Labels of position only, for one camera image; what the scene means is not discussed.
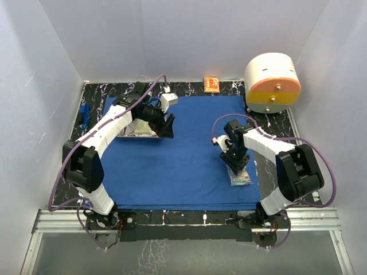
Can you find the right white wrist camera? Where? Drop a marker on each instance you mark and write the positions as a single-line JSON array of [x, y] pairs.
[[223, 142]]

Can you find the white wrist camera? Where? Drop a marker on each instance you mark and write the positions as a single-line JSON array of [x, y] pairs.
[[167, 99], [223, 142]]

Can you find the green suture packet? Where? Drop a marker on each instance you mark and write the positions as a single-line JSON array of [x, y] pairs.
[[142, 128]]

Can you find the metal instrument tray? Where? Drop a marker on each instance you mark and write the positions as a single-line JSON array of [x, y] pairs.
[[128, 133]]

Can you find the blue surgical drape cloth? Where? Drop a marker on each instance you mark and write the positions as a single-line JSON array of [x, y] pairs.
[[182, 173]]

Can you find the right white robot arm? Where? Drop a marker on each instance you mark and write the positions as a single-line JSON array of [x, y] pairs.
[[297, 169]]

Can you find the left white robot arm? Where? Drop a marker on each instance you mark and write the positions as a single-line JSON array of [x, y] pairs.
[[82, 159]]

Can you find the beige gauze ball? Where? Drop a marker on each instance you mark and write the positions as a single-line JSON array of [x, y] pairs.
[[241, 179]]

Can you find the small blue plastic clip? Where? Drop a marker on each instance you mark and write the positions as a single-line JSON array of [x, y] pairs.
[[82, 116]]

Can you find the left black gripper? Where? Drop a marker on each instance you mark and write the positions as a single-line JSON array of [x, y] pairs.
[[167, 132]]

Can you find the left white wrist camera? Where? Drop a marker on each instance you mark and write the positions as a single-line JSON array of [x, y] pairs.
[[167, 99]]

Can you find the aluminium frame extrusion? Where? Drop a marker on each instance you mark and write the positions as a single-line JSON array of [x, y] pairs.
[[299, 219]]

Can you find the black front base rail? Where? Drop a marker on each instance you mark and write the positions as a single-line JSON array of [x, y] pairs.
[[143, 225]]

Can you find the small orange circuit board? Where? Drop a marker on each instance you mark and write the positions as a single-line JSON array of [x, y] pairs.
[[211, 85]]

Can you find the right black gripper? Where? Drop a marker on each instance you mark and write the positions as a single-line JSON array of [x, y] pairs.
[[237, 165]]

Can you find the pink cylindrical tissue phantom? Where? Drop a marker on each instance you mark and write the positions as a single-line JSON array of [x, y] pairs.
[[271, 83]]

